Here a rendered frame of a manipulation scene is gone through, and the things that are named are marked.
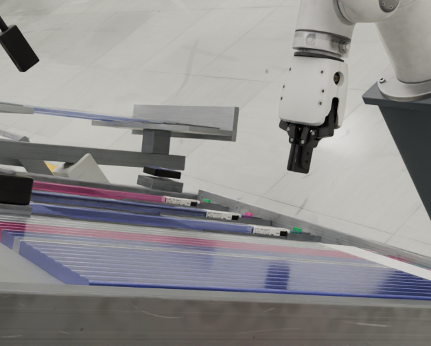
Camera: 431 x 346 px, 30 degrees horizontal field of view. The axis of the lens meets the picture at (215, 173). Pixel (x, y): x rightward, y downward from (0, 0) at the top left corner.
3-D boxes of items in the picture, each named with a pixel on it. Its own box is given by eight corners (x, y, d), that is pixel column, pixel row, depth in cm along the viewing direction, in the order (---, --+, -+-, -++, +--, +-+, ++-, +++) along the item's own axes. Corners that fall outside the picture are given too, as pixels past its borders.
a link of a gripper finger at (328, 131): (346, 124, 116) (321, 145, 120) (329, 81, 120) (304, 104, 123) (341, 123, 115) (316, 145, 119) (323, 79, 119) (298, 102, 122)
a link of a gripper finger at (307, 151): (329, 132, 120) (320, 176, 120) (313, 129, 123) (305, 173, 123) (313, 129, 118) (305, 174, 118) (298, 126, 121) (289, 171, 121)
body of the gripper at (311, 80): (362, 57, 119) (348, 132, 120) (313, 53, 127) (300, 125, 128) (327, 47, 115) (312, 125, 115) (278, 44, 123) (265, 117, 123)
